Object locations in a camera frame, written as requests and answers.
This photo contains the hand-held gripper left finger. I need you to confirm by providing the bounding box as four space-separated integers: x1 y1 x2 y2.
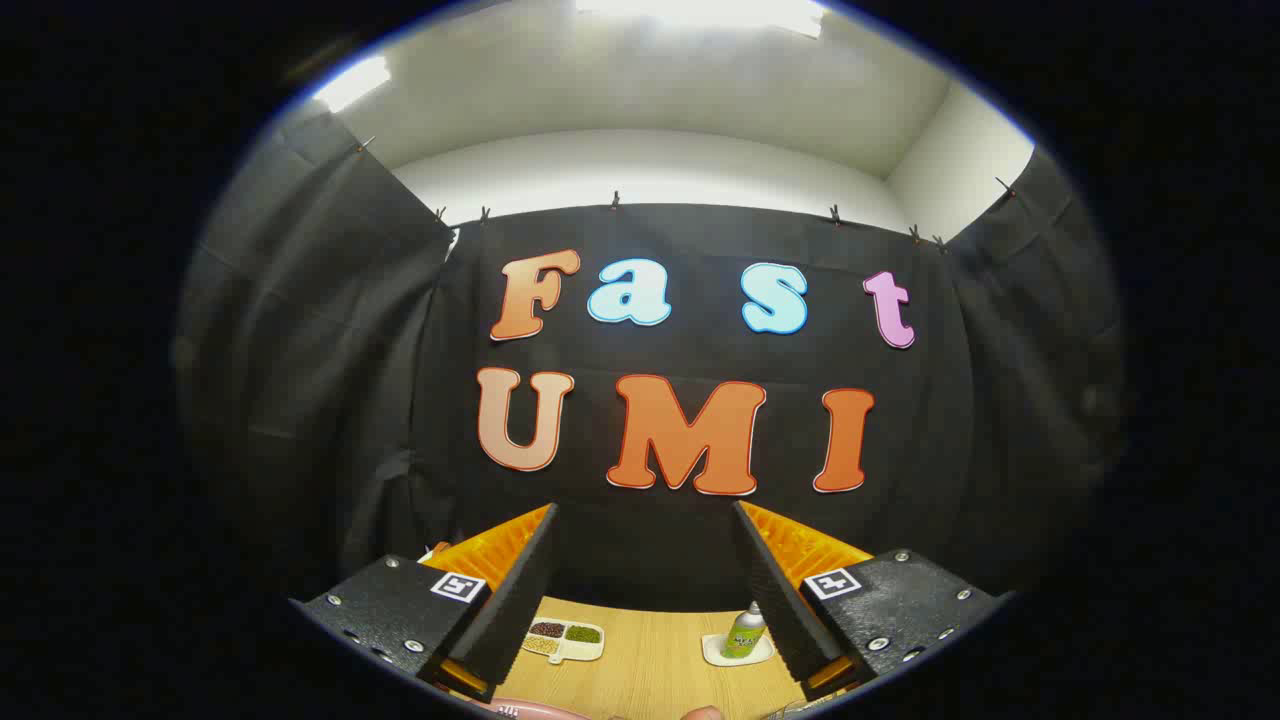
290 503 559 704

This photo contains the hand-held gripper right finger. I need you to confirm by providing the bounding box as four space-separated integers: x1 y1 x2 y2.
733 500 1011 701

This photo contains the green soda bottle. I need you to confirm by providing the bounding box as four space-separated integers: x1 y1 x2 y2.
722 602 769 659

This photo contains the white divided dish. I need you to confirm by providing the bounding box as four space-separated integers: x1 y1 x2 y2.
520 618 606 666

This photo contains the white square coaster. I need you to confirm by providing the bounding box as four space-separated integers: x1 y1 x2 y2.
702 632 776 668

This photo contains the pink round plate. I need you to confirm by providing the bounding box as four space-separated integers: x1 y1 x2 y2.
465 698 596 720

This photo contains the black backdrop cloth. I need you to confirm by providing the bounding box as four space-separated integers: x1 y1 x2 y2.
175 112 1126 613

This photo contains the small ceiling light panel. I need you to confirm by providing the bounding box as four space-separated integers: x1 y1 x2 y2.
313 55 392 114

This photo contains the large ceiling light panel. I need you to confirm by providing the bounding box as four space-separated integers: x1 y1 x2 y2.
575 0 831 39

